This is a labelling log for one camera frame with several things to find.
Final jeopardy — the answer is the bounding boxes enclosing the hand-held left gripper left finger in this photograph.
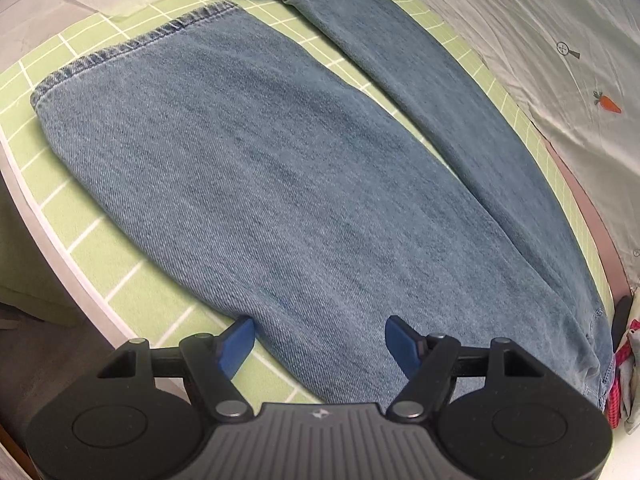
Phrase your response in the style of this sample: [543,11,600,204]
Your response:
[95,315,257,424]

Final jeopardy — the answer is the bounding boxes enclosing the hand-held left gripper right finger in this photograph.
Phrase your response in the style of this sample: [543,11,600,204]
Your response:
[384,315,547,424]

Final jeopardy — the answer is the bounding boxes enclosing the blue denim jeans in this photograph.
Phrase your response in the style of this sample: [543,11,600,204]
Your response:
[30,0,617,411]

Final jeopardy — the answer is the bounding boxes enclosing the green grid mat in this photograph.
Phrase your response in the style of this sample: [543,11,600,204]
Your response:
[0,0,617,407]

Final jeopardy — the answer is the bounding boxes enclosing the red checked folded garment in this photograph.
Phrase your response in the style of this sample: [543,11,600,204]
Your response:
[602,322,640,431]

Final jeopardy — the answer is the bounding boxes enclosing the grey folded shirt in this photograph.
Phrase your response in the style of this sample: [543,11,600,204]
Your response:
[620,327,640,436]

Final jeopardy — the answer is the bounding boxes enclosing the carrot print white sheet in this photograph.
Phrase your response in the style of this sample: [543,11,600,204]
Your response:
[382,0,640,292]

